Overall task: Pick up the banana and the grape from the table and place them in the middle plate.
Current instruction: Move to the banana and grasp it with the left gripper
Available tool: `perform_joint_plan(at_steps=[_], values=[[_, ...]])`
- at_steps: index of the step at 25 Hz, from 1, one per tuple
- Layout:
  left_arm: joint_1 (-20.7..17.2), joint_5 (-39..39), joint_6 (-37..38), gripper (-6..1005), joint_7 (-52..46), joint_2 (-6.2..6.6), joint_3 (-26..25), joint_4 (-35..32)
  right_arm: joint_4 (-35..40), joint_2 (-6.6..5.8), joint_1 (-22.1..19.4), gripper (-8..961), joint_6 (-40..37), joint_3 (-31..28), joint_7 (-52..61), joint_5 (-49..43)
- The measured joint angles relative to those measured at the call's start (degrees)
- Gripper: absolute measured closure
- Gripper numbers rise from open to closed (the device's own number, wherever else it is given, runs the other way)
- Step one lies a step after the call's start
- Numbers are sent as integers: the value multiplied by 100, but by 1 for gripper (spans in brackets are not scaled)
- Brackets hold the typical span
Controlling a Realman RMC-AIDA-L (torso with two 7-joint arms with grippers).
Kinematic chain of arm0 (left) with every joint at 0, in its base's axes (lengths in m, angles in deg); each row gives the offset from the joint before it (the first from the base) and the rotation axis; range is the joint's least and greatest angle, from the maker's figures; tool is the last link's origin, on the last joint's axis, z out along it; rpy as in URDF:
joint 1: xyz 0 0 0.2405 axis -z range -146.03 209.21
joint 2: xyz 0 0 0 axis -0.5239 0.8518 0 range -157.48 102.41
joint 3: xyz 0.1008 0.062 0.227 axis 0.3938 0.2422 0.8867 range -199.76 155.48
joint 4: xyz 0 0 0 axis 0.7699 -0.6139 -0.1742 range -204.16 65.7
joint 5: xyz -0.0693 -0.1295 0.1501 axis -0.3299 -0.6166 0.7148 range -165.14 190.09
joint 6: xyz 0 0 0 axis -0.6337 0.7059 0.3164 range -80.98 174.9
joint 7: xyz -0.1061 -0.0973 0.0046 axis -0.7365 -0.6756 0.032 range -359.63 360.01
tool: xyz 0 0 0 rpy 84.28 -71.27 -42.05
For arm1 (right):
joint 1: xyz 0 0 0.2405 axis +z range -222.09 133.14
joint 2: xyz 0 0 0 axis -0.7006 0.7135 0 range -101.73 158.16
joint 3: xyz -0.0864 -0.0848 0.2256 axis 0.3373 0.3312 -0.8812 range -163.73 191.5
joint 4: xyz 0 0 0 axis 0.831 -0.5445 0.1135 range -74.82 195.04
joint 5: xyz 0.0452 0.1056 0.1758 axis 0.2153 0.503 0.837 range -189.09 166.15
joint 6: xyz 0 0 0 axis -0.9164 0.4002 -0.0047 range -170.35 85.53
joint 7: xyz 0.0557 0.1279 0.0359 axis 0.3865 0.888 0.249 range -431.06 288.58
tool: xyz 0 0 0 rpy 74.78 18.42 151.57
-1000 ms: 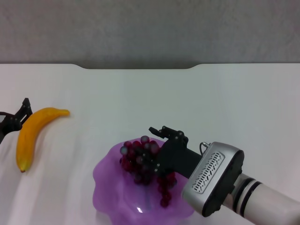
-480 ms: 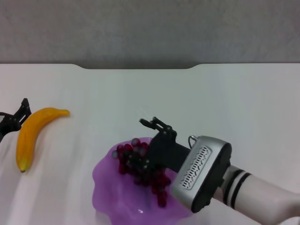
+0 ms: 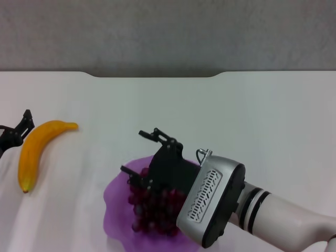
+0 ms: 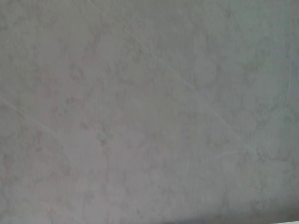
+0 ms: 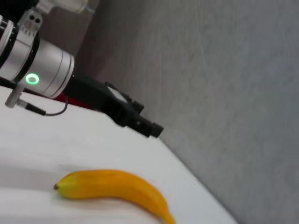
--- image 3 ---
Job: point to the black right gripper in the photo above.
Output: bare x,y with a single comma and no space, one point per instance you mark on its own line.
173,170

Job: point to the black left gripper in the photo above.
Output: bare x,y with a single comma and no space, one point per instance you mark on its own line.
9,139

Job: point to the yellow banana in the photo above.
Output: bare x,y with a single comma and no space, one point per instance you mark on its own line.
31,149

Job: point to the dark red grape bunch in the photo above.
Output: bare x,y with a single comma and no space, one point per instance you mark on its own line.
152,210

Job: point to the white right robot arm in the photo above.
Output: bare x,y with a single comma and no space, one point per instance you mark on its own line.
283,218

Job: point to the purple translucent wavy bowl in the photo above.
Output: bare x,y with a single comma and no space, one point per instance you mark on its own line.
115,210

